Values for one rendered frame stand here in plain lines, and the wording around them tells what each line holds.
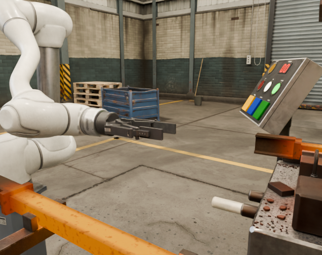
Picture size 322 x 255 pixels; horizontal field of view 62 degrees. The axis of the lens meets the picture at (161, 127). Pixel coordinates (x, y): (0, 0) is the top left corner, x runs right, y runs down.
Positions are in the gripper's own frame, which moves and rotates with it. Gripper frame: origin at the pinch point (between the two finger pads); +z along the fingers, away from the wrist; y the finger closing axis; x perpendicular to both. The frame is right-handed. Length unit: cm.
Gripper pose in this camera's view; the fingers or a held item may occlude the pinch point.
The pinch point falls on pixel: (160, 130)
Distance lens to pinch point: 74.4
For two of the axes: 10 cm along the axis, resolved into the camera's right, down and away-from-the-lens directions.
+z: 8.7, 1.1, -4.8
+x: 0.0, -9.8, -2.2
